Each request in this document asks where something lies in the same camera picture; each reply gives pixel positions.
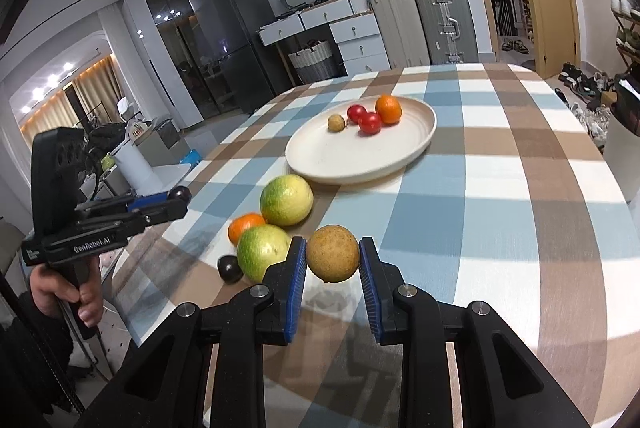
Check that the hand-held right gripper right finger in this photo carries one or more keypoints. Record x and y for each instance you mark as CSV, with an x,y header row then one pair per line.
x,y
370,290

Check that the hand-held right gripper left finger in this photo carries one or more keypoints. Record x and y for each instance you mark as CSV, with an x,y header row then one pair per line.
x,y
298,288

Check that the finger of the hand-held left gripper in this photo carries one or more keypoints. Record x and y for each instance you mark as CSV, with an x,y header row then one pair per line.
x,y
150,201
167,211

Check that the brown longan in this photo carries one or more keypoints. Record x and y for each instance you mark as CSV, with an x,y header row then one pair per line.
x,y
336,123
332,254

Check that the cream round plate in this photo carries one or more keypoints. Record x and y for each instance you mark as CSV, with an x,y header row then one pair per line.
x,y
340,158

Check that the red tomato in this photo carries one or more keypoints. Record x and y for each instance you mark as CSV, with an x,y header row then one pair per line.
x,y
370,124
355,112

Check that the orange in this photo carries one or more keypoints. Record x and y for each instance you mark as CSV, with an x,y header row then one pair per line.
x,y
389,109
245,225

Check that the person's left forearm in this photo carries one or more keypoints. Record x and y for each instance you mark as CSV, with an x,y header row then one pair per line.
x,y
35,358

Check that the person's left hand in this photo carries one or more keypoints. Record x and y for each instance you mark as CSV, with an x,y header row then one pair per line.
x,y
47,288

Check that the white cylinder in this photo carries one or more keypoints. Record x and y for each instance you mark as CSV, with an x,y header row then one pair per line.
x,y
135,168

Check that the green citrus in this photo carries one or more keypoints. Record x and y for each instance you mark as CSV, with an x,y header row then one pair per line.
x,y
286,200
262,253

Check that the blue packet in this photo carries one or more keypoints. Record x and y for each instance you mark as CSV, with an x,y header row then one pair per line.
x,y
191,157

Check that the dark plum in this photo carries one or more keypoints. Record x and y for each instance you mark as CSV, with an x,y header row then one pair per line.
x,y
230,269

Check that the beige curtain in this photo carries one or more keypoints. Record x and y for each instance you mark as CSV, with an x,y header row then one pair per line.
x,y
95,93

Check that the checked tablecloth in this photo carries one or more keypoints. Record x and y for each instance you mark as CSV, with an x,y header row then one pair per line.
x,y
500,208

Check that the glass door wardrobe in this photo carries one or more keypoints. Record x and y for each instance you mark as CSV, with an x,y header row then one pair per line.
x,y
170,38

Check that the grey refrigerator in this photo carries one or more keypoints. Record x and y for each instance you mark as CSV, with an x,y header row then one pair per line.
x,y
240,43

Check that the woven laundry basket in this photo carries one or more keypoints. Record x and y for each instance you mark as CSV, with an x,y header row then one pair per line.
x,y
315,63

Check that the white drawer desk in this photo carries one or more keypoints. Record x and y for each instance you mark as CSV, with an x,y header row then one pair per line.
x,y
357,38

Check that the beige suitcase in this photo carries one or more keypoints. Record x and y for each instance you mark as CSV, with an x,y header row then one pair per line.
x,y
397,26

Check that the silver suitcase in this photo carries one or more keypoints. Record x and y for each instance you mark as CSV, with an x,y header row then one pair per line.
x,y
445,21

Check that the pile of shoes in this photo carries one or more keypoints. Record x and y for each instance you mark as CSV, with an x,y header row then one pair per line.
x,y
585,83

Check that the black bag with white paper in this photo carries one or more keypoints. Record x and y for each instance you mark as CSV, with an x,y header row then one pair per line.
x,y
627,106

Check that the wooden shoe rack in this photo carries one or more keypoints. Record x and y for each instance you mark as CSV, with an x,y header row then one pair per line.
x,y
631,53

